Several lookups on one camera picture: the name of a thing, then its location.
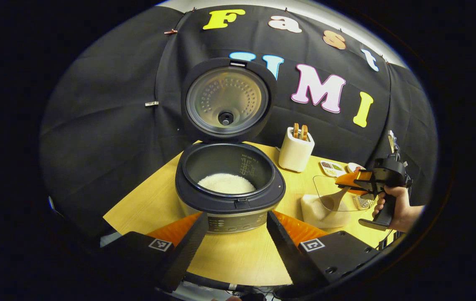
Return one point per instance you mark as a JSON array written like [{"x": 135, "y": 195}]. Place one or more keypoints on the clear plastic rice box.
[{"x": 317, "y": 219}]

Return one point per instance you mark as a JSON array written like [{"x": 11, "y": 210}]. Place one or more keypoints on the black backdrop cloth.
[{"x": 108, "y": 104}]

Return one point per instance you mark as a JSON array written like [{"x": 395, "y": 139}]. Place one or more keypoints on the wooden spoon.
[{"x": 334, "y": 200}]

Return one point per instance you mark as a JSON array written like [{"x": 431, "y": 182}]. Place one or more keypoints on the toast bread slice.
[
  {"x": 295, "y": 130},
  {"x": 304, "y": 132}
]

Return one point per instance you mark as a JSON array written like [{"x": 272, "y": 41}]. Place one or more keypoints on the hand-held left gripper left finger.
[{"x": 187, "y": 251}]

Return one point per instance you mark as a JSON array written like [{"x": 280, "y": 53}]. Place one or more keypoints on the silver metal clip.
[{"x": 151, "y": 103}]

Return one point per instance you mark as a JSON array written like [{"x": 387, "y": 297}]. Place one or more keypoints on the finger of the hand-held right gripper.
[
  {"x": 350, "y": 179},
  {"x": 361, "y": 191}
]

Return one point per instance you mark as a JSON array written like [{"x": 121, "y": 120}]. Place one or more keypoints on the white round plate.
[{"x": 351, "y": 166}]

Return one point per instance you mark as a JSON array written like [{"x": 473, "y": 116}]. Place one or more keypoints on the white toaster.
[{"x": 294, "y": 154}]

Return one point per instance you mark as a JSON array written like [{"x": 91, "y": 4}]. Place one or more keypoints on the white divided bean dish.
[{"x": 332, "y": 171}]

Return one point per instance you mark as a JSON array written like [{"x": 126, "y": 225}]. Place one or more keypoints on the dark grey rice cooker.
[{"x": 229, "y": 197}]

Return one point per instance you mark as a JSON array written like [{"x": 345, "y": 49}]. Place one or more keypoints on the pink clothes peg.
[{"x": 171, "y": 31}]

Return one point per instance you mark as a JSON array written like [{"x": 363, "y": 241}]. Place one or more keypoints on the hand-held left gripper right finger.
[{"x": 288, "y": 255}]

